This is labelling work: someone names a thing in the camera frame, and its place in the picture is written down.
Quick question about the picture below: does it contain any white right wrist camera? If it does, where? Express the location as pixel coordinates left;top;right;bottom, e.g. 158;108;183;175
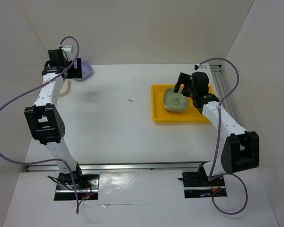
194;64;207;70

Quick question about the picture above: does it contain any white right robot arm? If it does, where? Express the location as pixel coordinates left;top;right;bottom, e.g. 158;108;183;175
174;72;259;185

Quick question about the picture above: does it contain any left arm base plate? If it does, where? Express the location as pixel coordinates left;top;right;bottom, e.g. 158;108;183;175
47;174;100;201

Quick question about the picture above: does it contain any green panda plate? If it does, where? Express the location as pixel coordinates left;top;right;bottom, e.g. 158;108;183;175
162;88;188;112

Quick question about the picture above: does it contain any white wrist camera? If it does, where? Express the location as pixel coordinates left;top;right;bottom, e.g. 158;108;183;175
194;64;207;70
59;45;73;53

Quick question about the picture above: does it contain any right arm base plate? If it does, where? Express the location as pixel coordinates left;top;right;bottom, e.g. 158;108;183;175
178;172;227;199

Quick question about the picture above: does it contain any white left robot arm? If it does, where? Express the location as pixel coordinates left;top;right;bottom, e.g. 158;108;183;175
24;46;84;189

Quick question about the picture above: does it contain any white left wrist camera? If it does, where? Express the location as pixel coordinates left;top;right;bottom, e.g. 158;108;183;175
59;45;73;53

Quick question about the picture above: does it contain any yellow plastic bin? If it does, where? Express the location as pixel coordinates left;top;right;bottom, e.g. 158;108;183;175
151;84;210;124

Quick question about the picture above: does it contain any aluminium table edge rail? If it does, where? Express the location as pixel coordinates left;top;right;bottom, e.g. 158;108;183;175
27;161;213;172

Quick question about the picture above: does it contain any cream panda plate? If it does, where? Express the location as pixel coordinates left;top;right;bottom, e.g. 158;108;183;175
59;79;70;96

